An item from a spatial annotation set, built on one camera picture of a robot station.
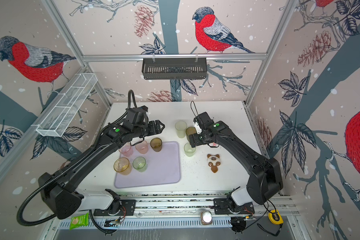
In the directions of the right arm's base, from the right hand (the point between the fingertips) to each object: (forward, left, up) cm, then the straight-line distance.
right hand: (195, 141), depth 83 cm
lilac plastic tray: (-10, +19, -13) cm, 25 cm away
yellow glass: (-11, +43, -10) cm, 45 cm away
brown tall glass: (+11, +4, -5) cm, 13 cm away
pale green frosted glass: (+14, +10, -4) cm, 17 cm away
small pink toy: (-9, -8, +14) cm, 18 cm away
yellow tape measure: (-32, -38, -13) cm, 51 cm away
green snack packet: (-38, +55, -11) cm, 68 cm away
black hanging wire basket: (+52, +16, +15) cm, 57 cm away
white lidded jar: (-35, -5, -4) cm, 35 cm away
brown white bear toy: (-6, -11, -12) cm, 18 cm away
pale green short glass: (+1, +4, -13) cm, 13 cm away
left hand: (+1, +19, +13) cm, 23 cm away
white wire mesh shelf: (+2, +69, +20) cm, 72 cm away
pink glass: (+2, +34, -11) cm, 36 cm away
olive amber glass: (+4, +26, -11) cm, 28 cm away
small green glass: (-9, +34, -12) cm, 37 cm away
